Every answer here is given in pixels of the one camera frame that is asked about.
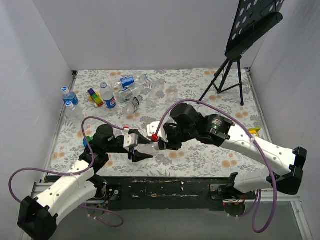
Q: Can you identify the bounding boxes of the yellow green toy blocks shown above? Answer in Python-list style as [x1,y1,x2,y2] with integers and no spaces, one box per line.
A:
[248,127,261,136]

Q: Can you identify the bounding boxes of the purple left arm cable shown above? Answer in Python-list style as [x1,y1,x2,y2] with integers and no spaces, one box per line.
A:
[8,116,130,228]

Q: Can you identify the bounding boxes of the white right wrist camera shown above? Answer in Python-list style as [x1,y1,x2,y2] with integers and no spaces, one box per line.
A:
[146,121,168,143]

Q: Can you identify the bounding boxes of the blue green toy block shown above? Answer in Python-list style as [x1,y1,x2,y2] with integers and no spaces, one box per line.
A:
[83,135,93,148]

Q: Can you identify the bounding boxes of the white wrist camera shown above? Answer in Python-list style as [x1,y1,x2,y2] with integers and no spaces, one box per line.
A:
[123,126,139,151]
[146,121,168,143]

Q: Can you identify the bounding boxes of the black music stand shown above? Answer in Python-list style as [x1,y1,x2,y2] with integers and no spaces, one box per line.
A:
[199,0,284,106]

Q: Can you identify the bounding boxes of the Pocari Sweat cap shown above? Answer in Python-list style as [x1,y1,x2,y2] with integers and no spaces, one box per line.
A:
[61,86,69,94]

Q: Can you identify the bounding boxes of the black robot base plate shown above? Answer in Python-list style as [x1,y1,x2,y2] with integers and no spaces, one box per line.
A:
[84,172,261,213]

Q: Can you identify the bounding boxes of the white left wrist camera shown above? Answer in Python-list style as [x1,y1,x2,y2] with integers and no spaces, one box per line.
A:
[123,126,139,151]

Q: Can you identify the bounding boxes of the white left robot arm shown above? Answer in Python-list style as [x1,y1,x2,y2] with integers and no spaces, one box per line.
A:
[17,124,151,240]

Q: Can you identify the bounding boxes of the small labelled clear bottle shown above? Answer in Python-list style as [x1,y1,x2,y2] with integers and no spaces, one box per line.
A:
[114,83,144,103]

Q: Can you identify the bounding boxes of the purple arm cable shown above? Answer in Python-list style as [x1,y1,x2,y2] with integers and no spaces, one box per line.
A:
[8,116,130,228]
[156,99,278,234]

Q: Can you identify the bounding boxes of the Pepsi plastic bottle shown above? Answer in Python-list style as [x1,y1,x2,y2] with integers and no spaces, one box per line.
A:
[111,74,148,90]
[99,82,116,109]

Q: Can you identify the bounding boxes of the tall clear plastic bottle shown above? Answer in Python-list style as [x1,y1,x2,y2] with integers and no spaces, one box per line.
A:
[146,78,166,108]

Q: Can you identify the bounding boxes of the clear bottle black label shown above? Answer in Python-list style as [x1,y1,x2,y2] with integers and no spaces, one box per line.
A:
[122,94,143,117]

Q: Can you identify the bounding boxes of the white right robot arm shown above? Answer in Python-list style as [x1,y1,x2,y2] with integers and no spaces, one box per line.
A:
[149,102,307,199]

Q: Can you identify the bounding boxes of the Pocari Sweat plastic bottle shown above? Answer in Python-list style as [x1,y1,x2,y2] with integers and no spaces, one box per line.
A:
[62,91,79,106]

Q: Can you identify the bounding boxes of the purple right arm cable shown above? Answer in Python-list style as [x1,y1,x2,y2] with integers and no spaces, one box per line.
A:
[156,99,278,234]

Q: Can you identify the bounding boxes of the colourful toy block car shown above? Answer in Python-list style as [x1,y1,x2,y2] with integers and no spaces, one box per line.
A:
[87,88,104,108]

